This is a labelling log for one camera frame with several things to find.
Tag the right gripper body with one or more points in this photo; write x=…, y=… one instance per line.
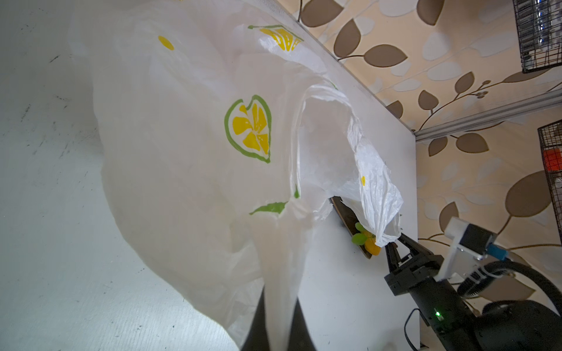
x=418, y=276

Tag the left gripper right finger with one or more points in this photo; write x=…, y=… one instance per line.
x=300, y=339

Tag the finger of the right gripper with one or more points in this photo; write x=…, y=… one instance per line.
x=393, y=257
x=416, y=250

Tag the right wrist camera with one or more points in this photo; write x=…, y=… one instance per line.
x=470, y=246

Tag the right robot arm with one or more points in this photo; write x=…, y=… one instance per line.
x=502, y=325

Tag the black square tray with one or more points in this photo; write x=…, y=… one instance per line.
x=351, y=223

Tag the white plastic bag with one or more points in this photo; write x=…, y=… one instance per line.
x=224, y=139

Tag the yellow fake lemon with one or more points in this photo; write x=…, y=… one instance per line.
x=371, y=245

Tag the back wire basket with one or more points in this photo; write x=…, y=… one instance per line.
x=538, y=24

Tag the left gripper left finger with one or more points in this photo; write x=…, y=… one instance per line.
x=257, y=338

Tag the right wire basket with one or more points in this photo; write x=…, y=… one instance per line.
x=550, y=138

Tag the wire basket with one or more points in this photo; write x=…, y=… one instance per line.
x=550, y=138
x=538, y=24

